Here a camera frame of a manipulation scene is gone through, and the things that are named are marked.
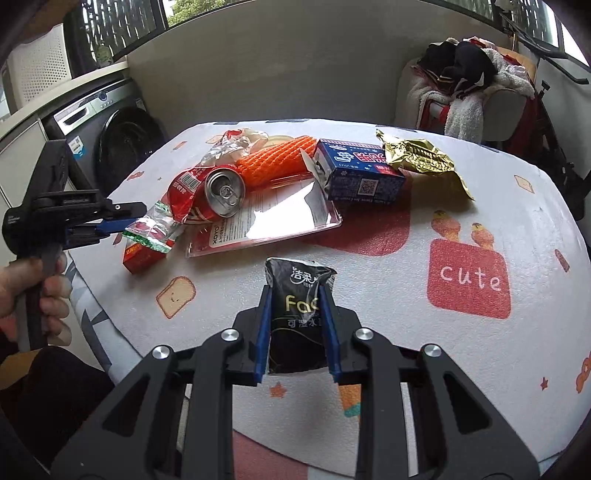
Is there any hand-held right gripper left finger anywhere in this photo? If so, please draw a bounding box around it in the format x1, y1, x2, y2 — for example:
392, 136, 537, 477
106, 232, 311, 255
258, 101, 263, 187
51, 285, 273, 480

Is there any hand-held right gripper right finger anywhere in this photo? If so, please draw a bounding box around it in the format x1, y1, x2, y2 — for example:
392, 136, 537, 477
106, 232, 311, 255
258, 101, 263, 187
318, 284, 541, 480

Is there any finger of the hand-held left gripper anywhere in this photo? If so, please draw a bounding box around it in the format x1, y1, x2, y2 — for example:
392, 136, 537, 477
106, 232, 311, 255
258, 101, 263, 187
100, 199, 149, 222
66, 220, 138, 248

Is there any red green snack wrapper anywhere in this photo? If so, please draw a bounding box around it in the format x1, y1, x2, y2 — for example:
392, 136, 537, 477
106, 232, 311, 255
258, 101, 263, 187
121, 200, 185, 275

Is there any black tissue packet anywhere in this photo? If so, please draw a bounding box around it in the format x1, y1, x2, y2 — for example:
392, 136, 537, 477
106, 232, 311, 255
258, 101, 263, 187
264, 257, 338, 376

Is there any red soda can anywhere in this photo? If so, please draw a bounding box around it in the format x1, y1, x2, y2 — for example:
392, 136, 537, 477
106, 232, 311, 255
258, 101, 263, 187
182, 165, 246, 223

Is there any blue paper carton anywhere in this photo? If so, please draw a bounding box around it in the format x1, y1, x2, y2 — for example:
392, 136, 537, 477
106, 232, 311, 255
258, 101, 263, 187
302, 138, 407, 204

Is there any gold foil wrapper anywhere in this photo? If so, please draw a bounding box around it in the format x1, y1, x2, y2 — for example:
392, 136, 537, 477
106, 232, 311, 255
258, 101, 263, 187
375, 129, 476, 201

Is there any person's left hand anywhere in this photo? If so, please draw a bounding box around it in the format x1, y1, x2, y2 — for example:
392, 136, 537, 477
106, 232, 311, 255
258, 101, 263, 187
0, 253, 72, 346

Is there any grey washing machine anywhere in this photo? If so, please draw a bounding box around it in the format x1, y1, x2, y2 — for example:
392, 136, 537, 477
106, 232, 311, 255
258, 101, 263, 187
41, 76, 169, 204

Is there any grey triangle patterned blanket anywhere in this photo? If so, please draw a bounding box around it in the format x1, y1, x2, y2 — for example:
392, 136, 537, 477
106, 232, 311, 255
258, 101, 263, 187
65, 258, 139, 384

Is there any clear plastic blister pack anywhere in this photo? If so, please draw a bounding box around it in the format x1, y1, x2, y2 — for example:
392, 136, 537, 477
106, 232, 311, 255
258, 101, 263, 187
185, 178, 345, 259

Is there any cartoon printed mat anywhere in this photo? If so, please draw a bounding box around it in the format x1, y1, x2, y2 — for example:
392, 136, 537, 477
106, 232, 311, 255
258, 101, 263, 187
69, 117, 591, 480

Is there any white perforated plastic box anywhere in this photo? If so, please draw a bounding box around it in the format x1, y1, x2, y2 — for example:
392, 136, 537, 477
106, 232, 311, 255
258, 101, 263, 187
0, 23, 75, 116

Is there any person's dark clothing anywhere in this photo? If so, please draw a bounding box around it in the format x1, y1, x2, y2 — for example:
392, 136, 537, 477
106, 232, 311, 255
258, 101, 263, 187
0, 332, 116, 472

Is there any window with metal grille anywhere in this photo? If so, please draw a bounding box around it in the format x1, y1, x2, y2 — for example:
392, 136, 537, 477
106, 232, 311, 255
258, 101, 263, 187
65, 0, 591, 70

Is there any beige chair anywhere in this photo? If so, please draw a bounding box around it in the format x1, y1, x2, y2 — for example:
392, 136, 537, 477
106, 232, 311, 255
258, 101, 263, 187
396, 60, 541, 144

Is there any black garment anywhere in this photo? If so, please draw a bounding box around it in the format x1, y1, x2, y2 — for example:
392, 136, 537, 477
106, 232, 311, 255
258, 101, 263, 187
418, 39, 497, 100

